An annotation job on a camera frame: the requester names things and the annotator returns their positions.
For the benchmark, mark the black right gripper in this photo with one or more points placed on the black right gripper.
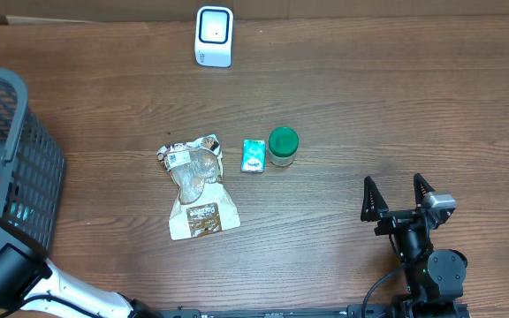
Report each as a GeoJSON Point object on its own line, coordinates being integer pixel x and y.
{"type": "Point", "coordinates": [376, 208]}

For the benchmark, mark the green lid jar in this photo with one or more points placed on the green lid jar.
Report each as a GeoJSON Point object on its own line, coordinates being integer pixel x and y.
{"type": "Point", "coordinates": [283, 146]}

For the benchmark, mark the teal tissue pack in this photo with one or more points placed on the teal tissue pack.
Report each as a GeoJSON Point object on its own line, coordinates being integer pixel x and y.
{"type": "Point", "coordinates": [253, 159]}

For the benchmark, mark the brown pancake snack bag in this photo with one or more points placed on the brown pancake snack bag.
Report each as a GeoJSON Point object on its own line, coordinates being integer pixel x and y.
{"type": "Point", "coordinates": [202, 206]}

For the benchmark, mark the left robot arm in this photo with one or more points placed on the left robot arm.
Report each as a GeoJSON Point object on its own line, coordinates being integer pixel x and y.
{"type": "Point", "coordinates": [29, 281]}

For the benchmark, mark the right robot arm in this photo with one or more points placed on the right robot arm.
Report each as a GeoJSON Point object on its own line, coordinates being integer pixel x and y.
{"type": "Point", "coordinates": [434, 278]}

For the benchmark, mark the white barcode scanner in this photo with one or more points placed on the white barcode scanner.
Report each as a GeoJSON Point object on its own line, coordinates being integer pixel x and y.
{"type": "Point", "coordinates": [213, 36]}

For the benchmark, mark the grey plastic mesh basket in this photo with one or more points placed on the grey plastic mesh basket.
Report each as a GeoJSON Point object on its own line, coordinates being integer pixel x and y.
{"type": "Point", "coordinates": [32, 171]}

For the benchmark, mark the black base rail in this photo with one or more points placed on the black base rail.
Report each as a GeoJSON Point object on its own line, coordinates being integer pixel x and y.
{"type": "Point", "coordinates": [352, 311]}

